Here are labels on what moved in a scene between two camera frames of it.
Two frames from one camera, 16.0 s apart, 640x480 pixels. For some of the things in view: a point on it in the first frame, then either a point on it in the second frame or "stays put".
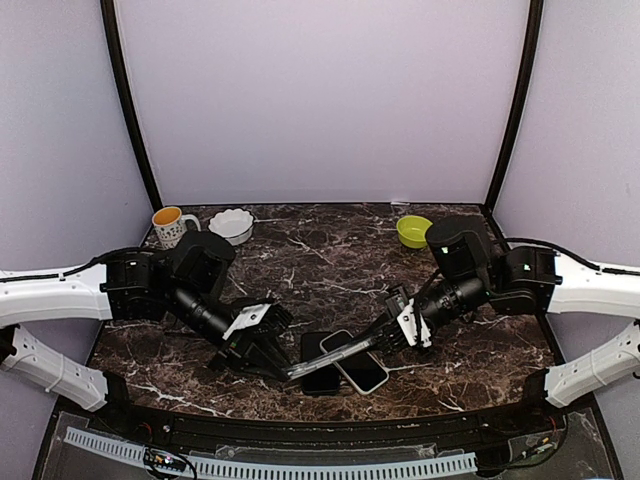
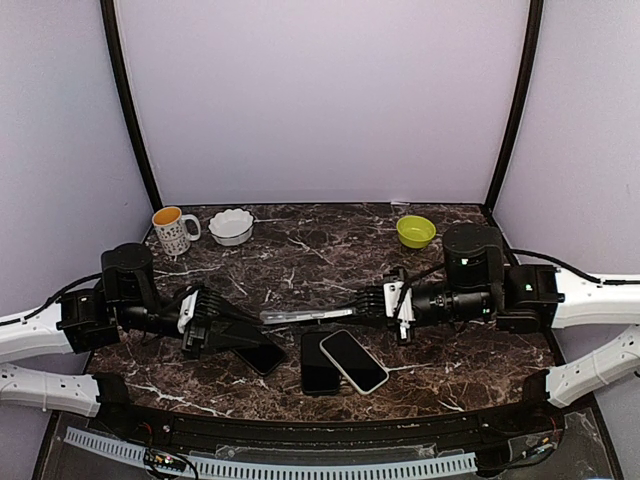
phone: (365, 369) → (283, 316)
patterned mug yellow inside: (170, 224) stays put
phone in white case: (365, 372) stays put
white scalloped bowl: (233, 224) stays put
